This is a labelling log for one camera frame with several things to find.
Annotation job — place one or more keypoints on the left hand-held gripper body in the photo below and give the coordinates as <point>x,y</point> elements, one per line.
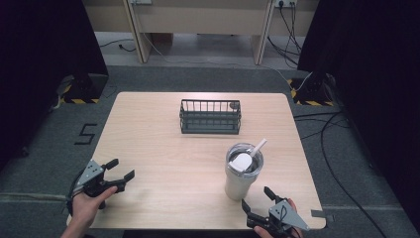
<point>89,173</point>

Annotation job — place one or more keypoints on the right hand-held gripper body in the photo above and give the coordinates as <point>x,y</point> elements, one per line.
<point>284,216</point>

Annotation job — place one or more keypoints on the white tumbler with straw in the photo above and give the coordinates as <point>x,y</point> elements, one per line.
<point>238,185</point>

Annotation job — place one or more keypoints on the person's right hand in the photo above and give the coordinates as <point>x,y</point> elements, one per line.
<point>263,232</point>

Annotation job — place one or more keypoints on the person's left hand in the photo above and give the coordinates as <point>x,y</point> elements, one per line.
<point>84,206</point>

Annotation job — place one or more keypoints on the black stand base striped tape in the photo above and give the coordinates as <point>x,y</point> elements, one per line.
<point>89,87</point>
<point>313,91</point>

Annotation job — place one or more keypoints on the black curtain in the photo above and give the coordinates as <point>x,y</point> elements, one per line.
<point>376,66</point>
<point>43,59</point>

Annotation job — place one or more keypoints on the white power strip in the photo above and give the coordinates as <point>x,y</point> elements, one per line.
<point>286,3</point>

